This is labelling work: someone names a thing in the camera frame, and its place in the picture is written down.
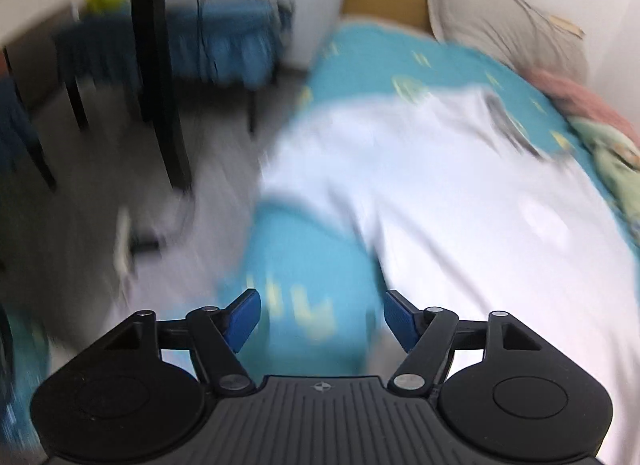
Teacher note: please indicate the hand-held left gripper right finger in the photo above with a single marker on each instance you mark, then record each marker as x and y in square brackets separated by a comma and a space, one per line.
[400, 317]

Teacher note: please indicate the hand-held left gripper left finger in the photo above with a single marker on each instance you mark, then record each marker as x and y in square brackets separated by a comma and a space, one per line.
[243, 317]

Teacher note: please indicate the white t-shirt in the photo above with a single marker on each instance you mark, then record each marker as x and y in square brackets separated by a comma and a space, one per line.
[450, 205]

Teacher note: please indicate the blue patterned bed sheet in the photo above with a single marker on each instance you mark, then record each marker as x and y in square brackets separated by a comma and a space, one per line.
[310, 265]

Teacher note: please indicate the black pole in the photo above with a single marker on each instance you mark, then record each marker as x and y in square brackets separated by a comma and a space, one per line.
[160, 65]

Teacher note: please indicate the green printed blanket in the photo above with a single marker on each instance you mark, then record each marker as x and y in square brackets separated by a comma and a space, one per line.
[615, 160]

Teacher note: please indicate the pink cloth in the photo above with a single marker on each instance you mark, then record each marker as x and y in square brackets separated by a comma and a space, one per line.
[580, 95]

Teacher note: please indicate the blue chair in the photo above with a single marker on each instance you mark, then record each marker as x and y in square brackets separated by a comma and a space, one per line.
[225, 20]

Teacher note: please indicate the dark table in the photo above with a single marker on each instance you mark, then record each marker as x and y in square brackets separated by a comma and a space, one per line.
[65, 60]

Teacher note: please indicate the grey pillow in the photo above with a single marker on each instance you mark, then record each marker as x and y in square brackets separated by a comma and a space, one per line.
[505, 20]

